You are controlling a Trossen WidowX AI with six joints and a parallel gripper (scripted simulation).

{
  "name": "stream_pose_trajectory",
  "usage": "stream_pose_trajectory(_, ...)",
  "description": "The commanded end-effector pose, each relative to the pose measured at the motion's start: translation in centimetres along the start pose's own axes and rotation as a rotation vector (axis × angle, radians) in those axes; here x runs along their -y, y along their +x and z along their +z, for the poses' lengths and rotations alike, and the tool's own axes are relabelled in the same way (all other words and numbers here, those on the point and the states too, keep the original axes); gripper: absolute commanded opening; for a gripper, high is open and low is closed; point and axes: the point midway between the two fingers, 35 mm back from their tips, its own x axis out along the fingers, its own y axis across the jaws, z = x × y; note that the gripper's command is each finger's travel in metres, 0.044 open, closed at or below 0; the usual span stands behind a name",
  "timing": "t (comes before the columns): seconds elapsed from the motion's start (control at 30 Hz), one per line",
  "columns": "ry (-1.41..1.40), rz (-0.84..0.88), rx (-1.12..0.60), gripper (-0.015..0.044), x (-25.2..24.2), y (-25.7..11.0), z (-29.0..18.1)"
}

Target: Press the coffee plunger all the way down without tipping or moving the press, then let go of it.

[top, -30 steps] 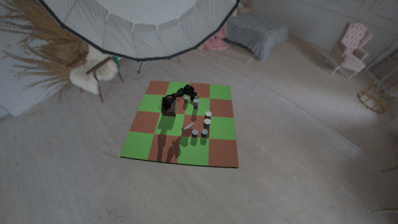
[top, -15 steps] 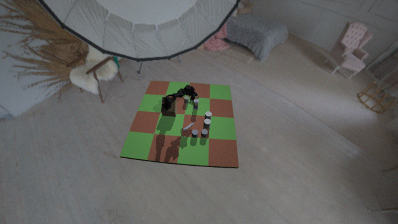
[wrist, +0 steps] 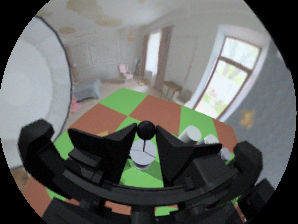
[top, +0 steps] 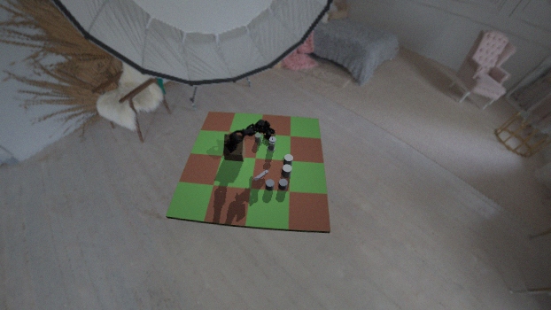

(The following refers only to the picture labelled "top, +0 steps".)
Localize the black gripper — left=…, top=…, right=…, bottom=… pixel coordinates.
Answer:
left=259, top=127, right=275, bottom=140

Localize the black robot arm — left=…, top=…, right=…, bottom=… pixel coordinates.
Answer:
left=225, top=119, right=270, bottom=152

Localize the grey flat bar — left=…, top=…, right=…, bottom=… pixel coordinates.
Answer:
left=253, top=170, right=268, bottom=181

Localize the white cylinder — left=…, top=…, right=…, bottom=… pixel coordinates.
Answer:
left=282, top=165, right=292, bottom=178
left=283, top=154, right=293, bottom=166

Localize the glass french press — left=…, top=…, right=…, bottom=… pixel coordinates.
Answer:
left=268, top=136, right=276, bottom=151

